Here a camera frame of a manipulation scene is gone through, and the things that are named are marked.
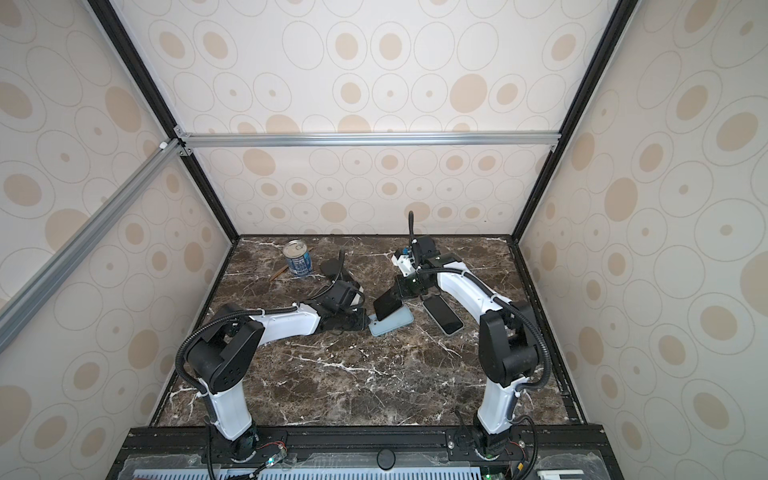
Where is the light blue phone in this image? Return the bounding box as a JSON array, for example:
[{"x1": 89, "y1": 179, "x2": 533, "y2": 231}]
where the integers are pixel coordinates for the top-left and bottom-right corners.
[
  {"x1": 368, "y1": 305, "x2": 414, "y2": 337},
  {"x1": 423, "y1": 296, "x2": 464, "y2": 336}
]

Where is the black phone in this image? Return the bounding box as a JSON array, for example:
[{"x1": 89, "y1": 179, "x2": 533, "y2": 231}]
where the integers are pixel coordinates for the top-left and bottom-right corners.
[{"x1": 373, "y1": 285, "x2": 403, "y2": 321}]

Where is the black phone case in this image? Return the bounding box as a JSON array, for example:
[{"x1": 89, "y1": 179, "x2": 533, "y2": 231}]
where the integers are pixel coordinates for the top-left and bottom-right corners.
[{"x1": 320, "y1": 259, "x2": 349, "y2": 281}]

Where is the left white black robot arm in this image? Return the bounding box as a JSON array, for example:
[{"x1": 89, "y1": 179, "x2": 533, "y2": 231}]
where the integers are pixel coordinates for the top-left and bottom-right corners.
[{"x1": 174, "y1": 251, "x2": 369, "y2": 442}]

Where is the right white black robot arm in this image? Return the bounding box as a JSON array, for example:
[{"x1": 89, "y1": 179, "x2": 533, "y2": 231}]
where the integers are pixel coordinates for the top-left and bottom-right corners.
[{"x1": 374, "y1": 211, "x2": 552, "y2": 460}]

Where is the blue white tin can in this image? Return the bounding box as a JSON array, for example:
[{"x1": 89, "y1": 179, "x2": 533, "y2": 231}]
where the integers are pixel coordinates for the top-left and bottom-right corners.
[{"x1": 282, "y1": 240, "x2": 312, "y2": 277}]

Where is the brown wooden stick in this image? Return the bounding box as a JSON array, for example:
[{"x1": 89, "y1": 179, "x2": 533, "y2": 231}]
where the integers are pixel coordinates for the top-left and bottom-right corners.
[{"x1": 269, "y1": 265, "x2": 288, "y2": 282}]

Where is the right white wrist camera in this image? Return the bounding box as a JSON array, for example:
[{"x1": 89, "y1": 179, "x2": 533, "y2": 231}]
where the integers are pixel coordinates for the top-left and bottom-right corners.
[{"x1": 391, "y1": 252, "x2": 416, "y2": 277}]

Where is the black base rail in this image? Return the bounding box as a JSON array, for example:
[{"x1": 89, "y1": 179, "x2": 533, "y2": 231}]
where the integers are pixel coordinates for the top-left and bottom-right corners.
[{"x1": 107, "y1": 425, "x2": 623, "y2": 479}]

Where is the horizontal aluminium rail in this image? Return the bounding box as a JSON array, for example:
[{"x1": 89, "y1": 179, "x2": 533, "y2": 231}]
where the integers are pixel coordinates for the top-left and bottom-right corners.
[{"x1": 182, "y1": 131, "x2": 560, "y2": 148}]

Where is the left diagonal aluminium rail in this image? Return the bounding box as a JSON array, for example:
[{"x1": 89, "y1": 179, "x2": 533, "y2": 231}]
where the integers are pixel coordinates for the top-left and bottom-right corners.
[{"x1": 1, "y1": 139, "x2": 181, "y2": 350}]

